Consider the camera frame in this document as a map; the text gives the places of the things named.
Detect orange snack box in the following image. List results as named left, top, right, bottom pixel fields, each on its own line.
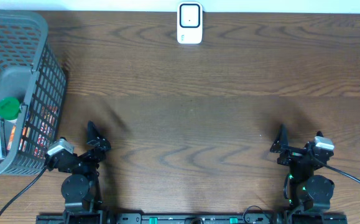
left=6, top=126, right=16, bottom=151

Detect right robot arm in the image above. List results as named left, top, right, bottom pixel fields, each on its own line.
left=270, top=124, right=335, bottom=223

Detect orange chocolate bar wrapper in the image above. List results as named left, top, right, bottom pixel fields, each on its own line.
left=34, top=106, right=58, bottom=159

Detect black cable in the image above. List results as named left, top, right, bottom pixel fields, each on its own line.
left=0, top=166, right=48, bottom=224
left=310, top=152, right=360, bottom=224

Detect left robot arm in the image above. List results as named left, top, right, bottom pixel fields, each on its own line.
left=45, top=121, right=114, bottom=223

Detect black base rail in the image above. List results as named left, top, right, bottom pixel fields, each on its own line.
left=35, top=212, right=348, bottom=224

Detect black left cable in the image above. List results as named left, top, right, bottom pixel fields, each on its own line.
left=0, top=166, right=48, bottom=224

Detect green lid jar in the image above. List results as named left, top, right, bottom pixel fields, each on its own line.
left=0, top=97, right=21, bottom=120

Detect black right cable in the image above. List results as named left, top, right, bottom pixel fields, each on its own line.
left=310, top=152, right=360, bottom=224

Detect grey plastic basket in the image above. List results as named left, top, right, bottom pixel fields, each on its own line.
left=0, top=10, right=68, bottom=175

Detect white barcode scanner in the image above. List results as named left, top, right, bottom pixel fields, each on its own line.
left=177, top=1, right=203, bottom=44

